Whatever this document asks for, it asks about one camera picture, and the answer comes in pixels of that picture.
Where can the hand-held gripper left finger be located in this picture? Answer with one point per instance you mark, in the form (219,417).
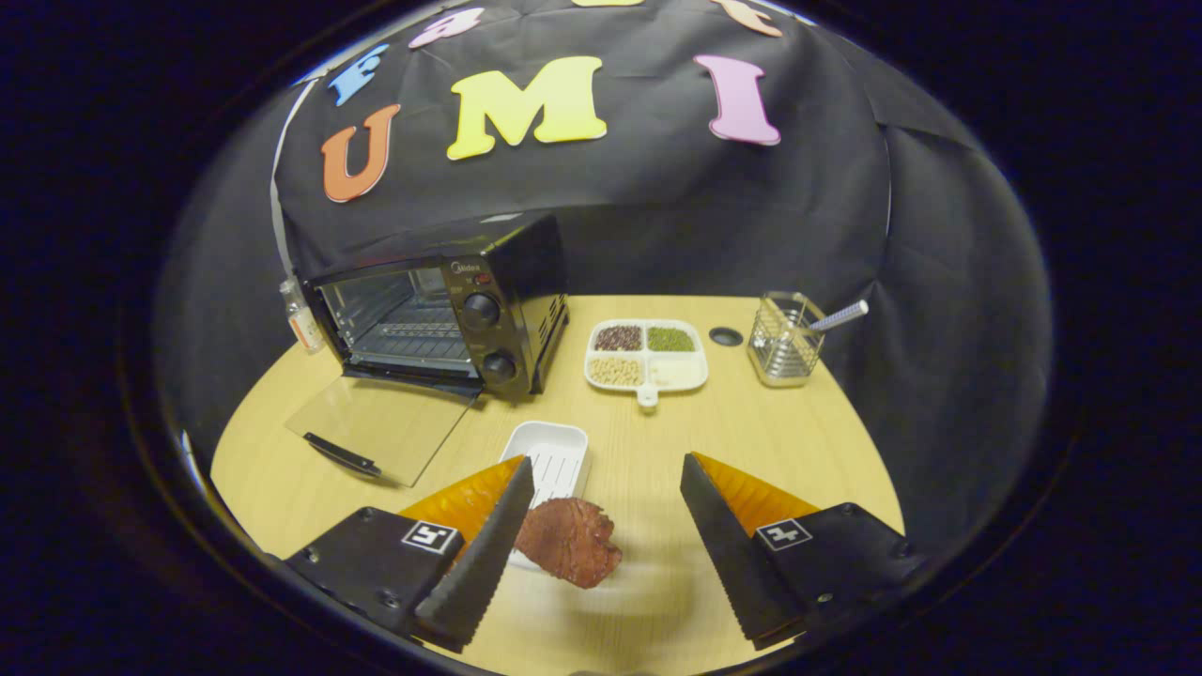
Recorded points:
(484,554)

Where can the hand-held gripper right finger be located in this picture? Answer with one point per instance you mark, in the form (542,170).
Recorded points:
(728,554)

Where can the brown meat slice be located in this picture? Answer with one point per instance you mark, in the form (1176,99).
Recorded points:
(568,540)

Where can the black toaster oven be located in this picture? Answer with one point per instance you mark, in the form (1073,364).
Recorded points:
(526,263)

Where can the small white rectangular tray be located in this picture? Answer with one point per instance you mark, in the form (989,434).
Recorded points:
(554,451)

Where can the white divided dish with beans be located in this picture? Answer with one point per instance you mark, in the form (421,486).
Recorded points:
(676,374)

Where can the black round table grommet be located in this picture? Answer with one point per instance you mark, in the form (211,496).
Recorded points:
(726,336)

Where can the striped straw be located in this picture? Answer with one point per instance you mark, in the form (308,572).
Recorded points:
(845,314)

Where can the small clear glass bottle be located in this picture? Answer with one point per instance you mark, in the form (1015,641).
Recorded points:
(305,324)

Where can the black backdrop cloth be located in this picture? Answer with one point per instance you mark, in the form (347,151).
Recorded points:
(657,207)

